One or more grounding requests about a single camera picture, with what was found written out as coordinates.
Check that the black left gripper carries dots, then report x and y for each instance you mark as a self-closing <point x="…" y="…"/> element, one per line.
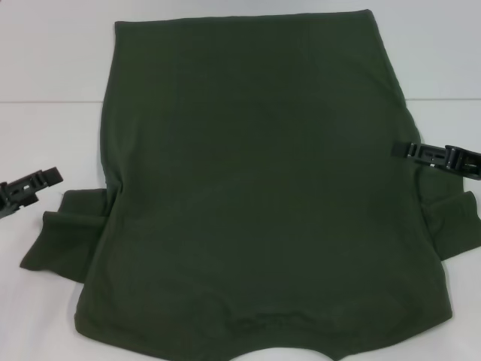
<point x="3" y="191"/>

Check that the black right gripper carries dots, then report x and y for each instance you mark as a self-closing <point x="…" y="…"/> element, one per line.
<point x="467" y="163"/>

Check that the dark green t-shirt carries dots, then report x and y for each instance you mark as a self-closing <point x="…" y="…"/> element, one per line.
<point x="244" y="188"/>

